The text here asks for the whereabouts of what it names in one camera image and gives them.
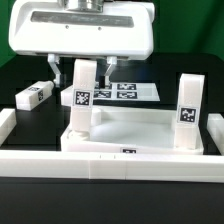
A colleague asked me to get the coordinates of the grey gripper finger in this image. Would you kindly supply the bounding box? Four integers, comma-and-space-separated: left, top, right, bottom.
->
102, 56, 117, 88
47, 54, 61, 87

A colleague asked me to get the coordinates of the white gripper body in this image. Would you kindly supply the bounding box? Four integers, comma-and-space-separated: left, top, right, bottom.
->
9, 0, 155, 60

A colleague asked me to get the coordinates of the white desk top tray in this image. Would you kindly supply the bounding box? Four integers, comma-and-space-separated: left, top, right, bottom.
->
61, 106, 204, 155

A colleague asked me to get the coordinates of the printed marker sheet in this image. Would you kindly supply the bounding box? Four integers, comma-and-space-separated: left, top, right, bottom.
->
94, 82, 160, 102

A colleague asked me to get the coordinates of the white U-shaped fence frame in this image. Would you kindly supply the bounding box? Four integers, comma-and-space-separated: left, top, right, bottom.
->
0, 108, 224, 183

